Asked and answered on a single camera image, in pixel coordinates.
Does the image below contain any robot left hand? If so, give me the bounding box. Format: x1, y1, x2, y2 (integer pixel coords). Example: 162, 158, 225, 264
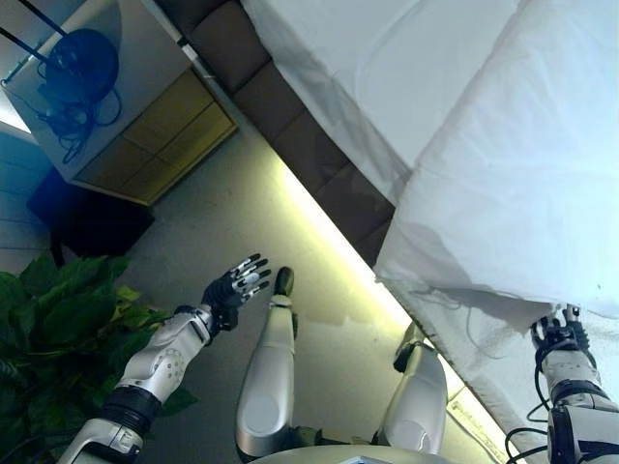
201, 253, 273, 334

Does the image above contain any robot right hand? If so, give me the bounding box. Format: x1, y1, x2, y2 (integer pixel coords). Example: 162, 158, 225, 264
530, 304, 590, 354

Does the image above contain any white duvet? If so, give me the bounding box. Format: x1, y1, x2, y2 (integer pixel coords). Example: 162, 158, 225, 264
373, 0, 619, 321

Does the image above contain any silver robot left leg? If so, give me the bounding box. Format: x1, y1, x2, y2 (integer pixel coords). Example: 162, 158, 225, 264
234, 265, 298, 461

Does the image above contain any silver robot leg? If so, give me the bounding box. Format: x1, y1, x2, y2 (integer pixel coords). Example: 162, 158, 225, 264
234, 265, 298, 461
375, 320, 450, 456

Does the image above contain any white printed paper sheet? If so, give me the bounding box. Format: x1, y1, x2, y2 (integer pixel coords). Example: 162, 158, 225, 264
446, 385, 505, 451

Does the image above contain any black box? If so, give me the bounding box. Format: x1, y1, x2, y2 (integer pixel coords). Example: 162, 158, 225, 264
25, 167, 157, 268

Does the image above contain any silver robot right leg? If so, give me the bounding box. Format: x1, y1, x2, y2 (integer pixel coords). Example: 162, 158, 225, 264
375, 320, 450, 456

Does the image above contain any wooden nightstand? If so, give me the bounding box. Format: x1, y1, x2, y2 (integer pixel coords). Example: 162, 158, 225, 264
0, 0, 242, 208

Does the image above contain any silver robot torso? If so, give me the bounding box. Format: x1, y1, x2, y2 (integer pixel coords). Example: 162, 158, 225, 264
245, 443, 463, 464

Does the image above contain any green leafy plant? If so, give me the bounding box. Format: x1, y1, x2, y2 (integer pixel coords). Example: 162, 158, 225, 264
0, 254, 200, 464

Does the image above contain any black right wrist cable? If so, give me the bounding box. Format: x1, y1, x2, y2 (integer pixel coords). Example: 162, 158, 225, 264
504, 356, 558, 464

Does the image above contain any brown upholstered bed frame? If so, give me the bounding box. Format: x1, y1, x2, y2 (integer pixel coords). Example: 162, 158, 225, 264
154, 0, 398, 268

